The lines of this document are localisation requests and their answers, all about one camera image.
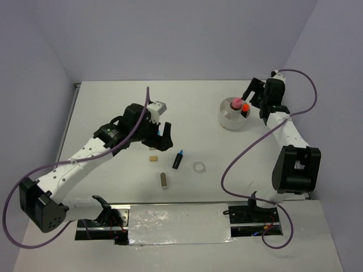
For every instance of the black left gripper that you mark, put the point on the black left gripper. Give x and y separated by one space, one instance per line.
159 143

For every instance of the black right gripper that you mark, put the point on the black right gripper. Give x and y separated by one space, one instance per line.
257 86

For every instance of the pink capped marker tube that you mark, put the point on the pink capped marker tube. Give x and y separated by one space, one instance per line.
236 104

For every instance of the black blue highlighter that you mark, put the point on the black blue highlighter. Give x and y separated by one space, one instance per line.
177 160

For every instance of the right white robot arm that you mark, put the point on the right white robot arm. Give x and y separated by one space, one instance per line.
297 166

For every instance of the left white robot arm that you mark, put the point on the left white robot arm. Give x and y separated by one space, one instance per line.
45 199

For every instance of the clear tape roll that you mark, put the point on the clear tape roll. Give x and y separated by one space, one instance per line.
199 167

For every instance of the silver foil sheet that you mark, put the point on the silver foil sheet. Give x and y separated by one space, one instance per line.
178 224

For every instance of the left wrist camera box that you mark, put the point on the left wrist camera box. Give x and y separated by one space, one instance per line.
156 109

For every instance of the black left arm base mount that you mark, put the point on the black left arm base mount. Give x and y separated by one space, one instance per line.
110 224

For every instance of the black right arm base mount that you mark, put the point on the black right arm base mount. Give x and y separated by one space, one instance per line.
250 220

